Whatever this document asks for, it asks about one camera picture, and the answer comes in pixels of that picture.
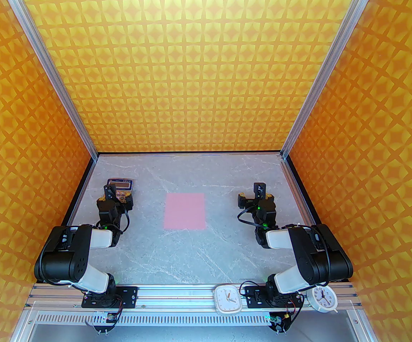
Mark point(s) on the small circuit board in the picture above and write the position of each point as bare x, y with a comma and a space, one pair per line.
279, 321
101, 319

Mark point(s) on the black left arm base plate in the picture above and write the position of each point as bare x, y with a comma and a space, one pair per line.
129, 296

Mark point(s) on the round white alarm clock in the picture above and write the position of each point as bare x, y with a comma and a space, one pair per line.
322, 298

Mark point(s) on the square white table clock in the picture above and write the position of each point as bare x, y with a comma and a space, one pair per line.
227, 299

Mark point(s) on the pink paper sheet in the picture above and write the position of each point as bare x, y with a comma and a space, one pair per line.
184, 210

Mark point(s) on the calculator with yellow keys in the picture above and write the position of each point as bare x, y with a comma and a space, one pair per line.
122, 184

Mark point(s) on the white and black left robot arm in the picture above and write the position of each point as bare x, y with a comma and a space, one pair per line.
67, 258

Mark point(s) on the side rail with black trim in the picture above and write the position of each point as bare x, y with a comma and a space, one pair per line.
83, 191
301, 191

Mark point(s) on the aluminium corner post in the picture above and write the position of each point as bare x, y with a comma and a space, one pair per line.
326, 66
51, 68

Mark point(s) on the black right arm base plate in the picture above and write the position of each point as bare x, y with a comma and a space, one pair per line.
252, 299

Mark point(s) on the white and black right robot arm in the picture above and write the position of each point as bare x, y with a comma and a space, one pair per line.
320, 258

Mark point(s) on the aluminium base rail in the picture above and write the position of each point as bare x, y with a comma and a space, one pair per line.
177, 294

